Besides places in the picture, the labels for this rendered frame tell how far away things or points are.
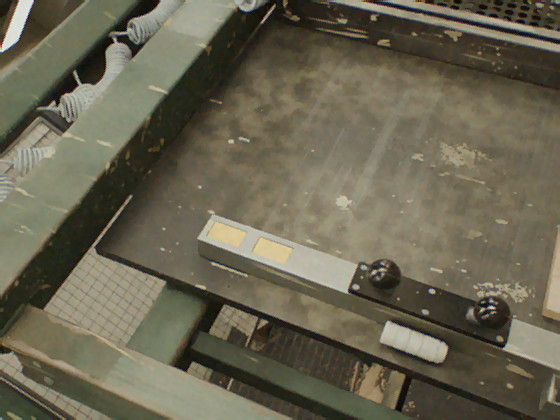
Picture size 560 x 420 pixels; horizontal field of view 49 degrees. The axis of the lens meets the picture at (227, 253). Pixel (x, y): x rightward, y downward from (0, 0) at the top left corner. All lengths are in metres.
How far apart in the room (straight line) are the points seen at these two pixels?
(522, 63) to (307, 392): 0.72
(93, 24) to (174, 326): 1.00
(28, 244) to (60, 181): 0.11
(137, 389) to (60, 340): 0.12
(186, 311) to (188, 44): 0.47
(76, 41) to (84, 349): 1.01
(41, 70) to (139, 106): 0.61
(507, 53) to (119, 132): 0.70
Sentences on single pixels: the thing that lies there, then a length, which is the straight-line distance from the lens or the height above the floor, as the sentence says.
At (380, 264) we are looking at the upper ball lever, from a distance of 0.70.
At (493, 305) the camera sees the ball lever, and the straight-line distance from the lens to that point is 0.70.
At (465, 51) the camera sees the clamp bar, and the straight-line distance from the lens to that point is 1.24.
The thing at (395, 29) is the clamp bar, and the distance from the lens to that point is 1.25.
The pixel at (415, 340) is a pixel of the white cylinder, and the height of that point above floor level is 1.43.
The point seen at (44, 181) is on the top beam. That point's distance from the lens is 0.89.
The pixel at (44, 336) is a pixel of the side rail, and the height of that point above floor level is 1.80.
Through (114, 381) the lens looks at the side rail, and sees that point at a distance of 0.74.
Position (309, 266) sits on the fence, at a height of 1.57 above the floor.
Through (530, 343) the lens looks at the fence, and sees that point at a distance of 0.84.
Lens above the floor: 1.82
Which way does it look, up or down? 11 degrees down
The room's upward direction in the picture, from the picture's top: 53 degrees counter-clockwise
